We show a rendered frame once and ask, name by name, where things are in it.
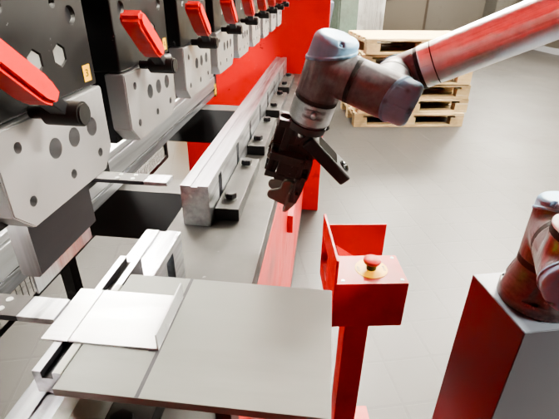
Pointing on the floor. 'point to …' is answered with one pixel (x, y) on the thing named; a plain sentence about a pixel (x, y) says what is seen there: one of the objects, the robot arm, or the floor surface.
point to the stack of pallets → (368, 39)
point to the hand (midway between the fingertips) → (289, 206)
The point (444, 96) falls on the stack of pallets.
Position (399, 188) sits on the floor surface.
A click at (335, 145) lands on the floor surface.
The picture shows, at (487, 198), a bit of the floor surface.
